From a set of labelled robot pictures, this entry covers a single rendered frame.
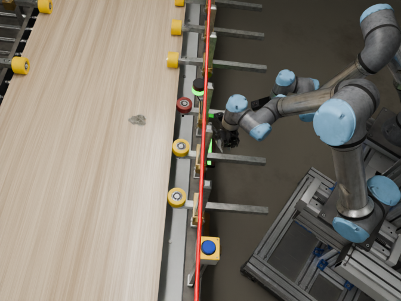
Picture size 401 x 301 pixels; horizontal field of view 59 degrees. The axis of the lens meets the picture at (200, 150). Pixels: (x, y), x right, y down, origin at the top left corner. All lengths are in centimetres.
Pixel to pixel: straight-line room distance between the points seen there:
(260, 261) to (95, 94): 132
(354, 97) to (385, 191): 43
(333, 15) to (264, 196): 229
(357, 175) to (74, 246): 104
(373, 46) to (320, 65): 218
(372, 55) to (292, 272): 135
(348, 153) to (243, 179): 161
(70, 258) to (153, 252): 31
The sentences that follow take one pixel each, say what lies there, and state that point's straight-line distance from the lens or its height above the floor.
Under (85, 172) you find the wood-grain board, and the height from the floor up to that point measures 90.
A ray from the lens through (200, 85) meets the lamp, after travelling 161.
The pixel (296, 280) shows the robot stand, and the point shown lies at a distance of 226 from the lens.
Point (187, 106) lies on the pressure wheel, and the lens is 178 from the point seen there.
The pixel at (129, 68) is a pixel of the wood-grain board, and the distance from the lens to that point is 194.
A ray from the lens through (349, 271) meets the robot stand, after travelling 158.
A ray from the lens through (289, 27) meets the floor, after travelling 385.
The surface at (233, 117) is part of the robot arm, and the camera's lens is 136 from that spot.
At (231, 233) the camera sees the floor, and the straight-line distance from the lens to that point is 247.
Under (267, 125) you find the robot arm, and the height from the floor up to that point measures 126.
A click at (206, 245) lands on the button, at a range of 113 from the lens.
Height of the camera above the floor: 231
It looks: 59 degrees down
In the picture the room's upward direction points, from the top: 12 degrees clockwise
